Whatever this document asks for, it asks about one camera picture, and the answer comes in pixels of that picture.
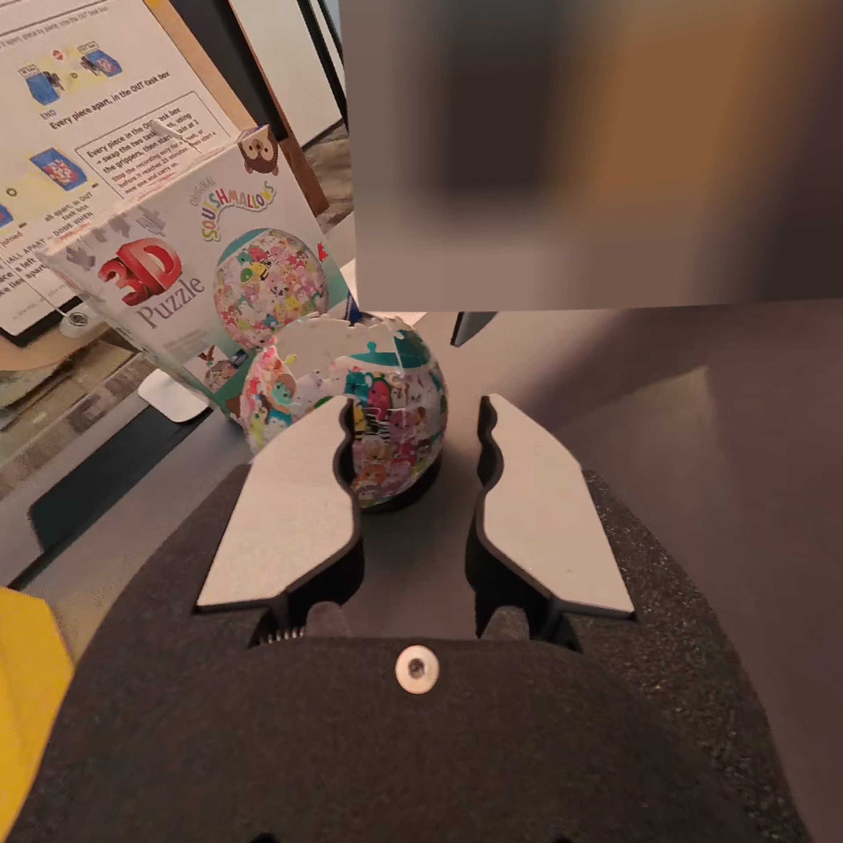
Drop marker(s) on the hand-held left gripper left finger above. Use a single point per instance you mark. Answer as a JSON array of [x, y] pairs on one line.
[[290, 514]]

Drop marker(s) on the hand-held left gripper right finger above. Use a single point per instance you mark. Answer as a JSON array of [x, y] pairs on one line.
[[546, 520]]

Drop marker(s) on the colourful puzzle ball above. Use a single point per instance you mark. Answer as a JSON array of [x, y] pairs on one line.
[[395, 421]]

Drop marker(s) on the yellow plastic bin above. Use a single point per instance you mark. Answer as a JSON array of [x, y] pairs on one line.
[[29, 691]]

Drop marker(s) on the black round ball stand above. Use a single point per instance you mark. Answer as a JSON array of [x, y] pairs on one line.
[[411, 497]]

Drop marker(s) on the puzzle ball cardboard box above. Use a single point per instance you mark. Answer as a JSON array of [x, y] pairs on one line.
[[184, 263]]

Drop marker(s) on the white rounded card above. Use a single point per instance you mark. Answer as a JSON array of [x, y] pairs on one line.
[[171, 395]]

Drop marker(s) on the dark teal side cabinet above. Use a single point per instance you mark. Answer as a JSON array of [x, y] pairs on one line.
[[118, 481]]

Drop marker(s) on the dark grey desk panel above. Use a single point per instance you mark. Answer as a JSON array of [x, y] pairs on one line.
[[471, 326]]

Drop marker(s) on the framed instruction poster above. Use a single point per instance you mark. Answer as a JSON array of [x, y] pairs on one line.
[[99, 66]]

